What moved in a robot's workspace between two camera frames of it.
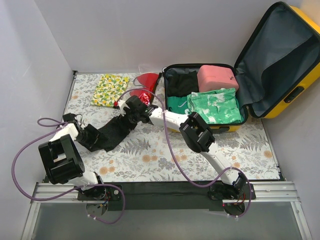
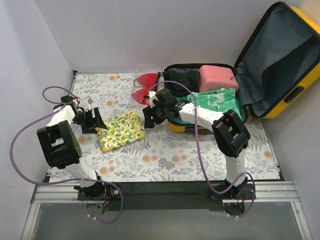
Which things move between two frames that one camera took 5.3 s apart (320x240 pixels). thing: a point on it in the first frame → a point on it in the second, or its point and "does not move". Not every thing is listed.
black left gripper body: (94, 136) → (90, 121)
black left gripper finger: (94, 145) → (88, 129)
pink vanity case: (214, 77) does not move
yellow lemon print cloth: (109, 88) → (122, 128)
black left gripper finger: (98, 135) → (99, 120)
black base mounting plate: (167, 196) does not move
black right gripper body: (128, 118) → (153, 115)
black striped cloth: (116, 131) → (190, 79)
